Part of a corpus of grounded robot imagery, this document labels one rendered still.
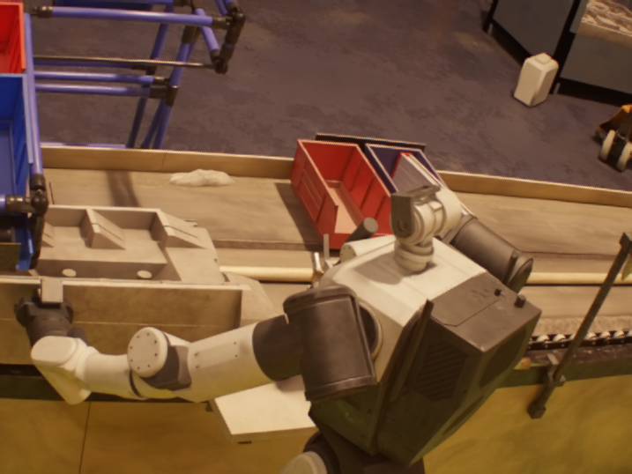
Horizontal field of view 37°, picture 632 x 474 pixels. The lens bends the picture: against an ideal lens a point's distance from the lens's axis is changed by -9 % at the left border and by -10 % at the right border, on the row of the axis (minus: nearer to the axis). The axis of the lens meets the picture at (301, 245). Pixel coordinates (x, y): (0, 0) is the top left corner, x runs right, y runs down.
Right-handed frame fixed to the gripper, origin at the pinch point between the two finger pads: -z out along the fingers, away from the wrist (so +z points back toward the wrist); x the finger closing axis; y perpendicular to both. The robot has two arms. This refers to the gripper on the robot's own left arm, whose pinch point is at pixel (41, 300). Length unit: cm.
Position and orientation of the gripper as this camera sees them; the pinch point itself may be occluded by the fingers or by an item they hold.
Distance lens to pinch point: 192.5
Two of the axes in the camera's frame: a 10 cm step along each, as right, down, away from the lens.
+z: 3.6, 4.7, -8.1
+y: 2.2, -8.8, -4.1
